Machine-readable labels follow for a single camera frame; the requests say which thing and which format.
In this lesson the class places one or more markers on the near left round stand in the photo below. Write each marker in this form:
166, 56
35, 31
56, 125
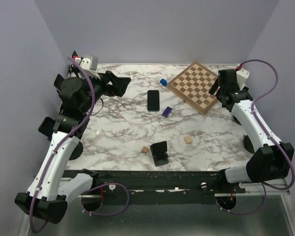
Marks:
78, 150

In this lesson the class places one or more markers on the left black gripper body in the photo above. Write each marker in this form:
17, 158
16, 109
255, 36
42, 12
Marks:
100, 87

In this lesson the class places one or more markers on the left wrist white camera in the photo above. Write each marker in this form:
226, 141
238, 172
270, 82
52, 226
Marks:
88, 64

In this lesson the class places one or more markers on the blue plastic cap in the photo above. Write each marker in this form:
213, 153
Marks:
163, 82

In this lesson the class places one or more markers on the far right round stand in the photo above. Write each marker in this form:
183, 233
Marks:
236, 120

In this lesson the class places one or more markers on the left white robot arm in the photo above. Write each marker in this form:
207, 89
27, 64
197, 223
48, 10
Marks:
46, 199

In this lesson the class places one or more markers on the wooden chessboard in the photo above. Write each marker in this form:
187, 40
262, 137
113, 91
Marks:
192, 85

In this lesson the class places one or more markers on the aluminium extrusion rail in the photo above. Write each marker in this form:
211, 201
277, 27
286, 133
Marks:
268, 188

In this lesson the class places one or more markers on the purple lego brick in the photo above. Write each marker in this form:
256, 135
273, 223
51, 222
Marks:
166, 112

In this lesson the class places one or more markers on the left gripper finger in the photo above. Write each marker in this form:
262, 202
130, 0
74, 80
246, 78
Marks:
117, 81
118, 89

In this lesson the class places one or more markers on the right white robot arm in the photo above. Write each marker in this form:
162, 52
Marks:
272, 158

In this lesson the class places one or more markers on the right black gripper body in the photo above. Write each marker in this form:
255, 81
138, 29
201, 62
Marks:
238, 88

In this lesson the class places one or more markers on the brown wooden cube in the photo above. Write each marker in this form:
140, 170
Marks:
144, 150

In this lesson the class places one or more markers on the black phone blue edge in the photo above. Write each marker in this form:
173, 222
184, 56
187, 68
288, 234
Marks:
153, 101

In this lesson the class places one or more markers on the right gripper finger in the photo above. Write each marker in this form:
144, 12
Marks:
215, 89
221, 93

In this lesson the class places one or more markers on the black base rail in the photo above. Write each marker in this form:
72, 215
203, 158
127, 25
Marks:
149, 198

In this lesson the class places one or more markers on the black folding phone stand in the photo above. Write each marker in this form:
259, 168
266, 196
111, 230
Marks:
159, 153

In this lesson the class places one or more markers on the light wooden cube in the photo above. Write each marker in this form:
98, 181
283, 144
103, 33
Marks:
188, 139

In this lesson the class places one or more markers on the middle left phone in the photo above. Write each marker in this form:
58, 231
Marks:
57, 82

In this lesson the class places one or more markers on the far left phone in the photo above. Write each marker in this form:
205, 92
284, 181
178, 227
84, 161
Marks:
74, 54

